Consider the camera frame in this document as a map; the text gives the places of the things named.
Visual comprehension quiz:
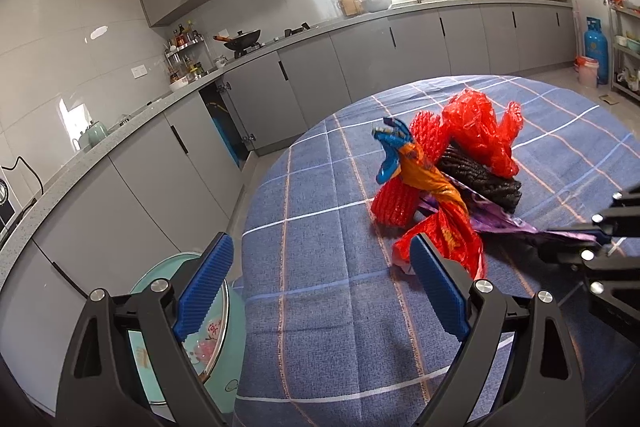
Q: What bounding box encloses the black microwave cable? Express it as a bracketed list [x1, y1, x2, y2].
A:
[0, 156, 45, 208]

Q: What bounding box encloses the metal spice rack with bottles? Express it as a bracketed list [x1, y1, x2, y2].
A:
[165, 21, 208, 86]

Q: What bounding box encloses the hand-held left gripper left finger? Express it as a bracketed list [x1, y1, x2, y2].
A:
[56, 232, 235, 427]

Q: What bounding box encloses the green teapot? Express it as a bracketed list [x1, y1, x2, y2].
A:
[79, 120, 110, 148]

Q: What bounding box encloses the gas stove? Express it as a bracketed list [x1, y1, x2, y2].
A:
[232, 22, 311, 58]

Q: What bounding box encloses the white bucket with red lid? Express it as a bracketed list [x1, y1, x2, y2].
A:
[574, 56, 600, 88]

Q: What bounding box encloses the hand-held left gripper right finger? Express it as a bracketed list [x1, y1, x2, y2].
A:
[409, 233, 586, 427]

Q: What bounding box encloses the blue snack wrapper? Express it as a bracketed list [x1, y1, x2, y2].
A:
[371, 118, 416, 184]

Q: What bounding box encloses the teal trash bin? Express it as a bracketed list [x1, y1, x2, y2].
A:
[129, 252, 247, 427]

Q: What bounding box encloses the blue gas cylinder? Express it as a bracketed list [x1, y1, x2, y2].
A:
[584, 17, 610, 85]

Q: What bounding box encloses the metal storage shelf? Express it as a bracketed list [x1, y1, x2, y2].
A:
[605, 0, 640, 100]

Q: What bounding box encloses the black wok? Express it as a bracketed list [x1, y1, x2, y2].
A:
[213, 29, 262, 52]

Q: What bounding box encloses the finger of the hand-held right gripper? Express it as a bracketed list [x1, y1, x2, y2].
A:
[537, 241, 640, 280]
[546, 186, 640, 244]

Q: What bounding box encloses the black rope bundle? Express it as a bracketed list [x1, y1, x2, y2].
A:
[437, 144, 523, 215]

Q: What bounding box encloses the red foam net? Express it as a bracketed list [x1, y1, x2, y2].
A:
[371, 109, 451, 228]

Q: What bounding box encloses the purple wrapper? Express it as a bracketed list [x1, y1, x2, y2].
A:
[417, 187, 598, 248]

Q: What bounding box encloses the orange red snack wrapper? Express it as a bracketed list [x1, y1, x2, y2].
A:
[392, 142, 488, 278]

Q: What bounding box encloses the silver black microwave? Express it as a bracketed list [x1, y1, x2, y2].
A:
[0, 177, 26, 238]

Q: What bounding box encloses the blue plaid tablecloth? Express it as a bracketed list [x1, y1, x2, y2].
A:
[232, 74, 640, 427]

